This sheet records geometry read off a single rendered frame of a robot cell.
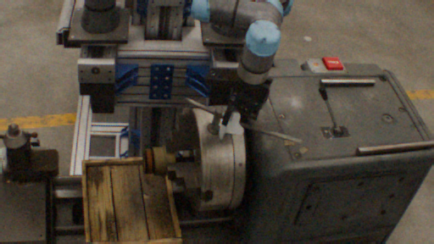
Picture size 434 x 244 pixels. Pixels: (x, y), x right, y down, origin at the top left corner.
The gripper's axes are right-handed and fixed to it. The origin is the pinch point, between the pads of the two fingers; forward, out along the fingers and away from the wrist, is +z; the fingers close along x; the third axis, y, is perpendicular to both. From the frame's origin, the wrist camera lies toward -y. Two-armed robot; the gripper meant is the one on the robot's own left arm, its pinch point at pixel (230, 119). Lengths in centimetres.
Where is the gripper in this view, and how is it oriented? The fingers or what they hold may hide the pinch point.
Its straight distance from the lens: 148.7
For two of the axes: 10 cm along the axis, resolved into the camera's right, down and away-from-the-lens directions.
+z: -1.6, 5.8, 8.0
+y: 9.0, 4.3, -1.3
